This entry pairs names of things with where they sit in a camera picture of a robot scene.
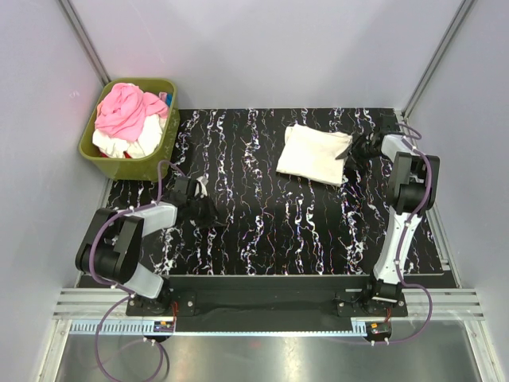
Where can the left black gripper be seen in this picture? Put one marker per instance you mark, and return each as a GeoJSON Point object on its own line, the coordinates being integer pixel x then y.
{"type": "Point", "coordinates": [211, 218]}

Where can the olive green plastic bin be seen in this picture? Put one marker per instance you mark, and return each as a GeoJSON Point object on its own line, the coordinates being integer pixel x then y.
{"type": "Point", "coordinates": [142, 169]}

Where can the blue item in bin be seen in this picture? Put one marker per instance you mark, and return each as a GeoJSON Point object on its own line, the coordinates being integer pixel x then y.
{"type": "Point", "coordinates": [166, 97]}

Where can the pink t shirt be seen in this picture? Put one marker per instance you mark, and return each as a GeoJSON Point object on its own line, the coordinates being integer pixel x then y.
{"type": "Point", "coordinates": [122, 112]}

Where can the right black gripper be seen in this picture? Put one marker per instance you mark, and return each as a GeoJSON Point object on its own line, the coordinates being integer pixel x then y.
{"type": "Point", "coordinates": [353, 149]}

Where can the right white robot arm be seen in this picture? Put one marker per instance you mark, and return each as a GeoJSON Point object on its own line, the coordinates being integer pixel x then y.
{"type": "Point", "coordinates": [411, 192]}

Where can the white t shirt in bin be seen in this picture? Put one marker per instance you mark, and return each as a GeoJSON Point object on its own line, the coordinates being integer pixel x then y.
{"type": "Point", "coordinates": [147, 142]}

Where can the cream white t shirt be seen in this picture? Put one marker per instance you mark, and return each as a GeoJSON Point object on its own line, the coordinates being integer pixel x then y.
{"type": "Point", "coordinates": [312, 154]}

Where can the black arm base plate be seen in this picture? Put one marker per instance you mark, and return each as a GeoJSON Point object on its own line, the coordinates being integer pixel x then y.
{"type": "Point", "coordinates": [346, 295]}

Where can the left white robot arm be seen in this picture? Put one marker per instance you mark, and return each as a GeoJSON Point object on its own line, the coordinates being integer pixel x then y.
{"type": "Point", "coordinates": [111, 247]}

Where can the black marbled table mat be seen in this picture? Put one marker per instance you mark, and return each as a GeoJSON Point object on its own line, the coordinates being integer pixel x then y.
{"type": "Point", "coordinates": [274, 224]}

